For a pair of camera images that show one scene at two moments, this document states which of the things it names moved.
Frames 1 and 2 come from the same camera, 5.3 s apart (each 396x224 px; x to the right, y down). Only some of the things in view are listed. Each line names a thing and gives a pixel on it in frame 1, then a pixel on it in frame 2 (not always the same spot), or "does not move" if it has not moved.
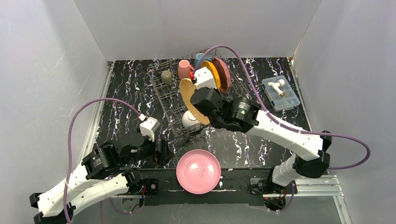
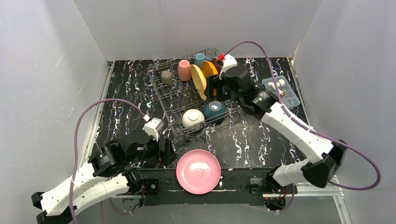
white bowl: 189,121 does not move
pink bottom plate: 198,171 does not move
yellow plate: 187,87 -> 199,78
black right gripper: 201,98 -> 219,89
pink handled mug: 184,69 does not move
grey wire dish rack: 167,76 does not move
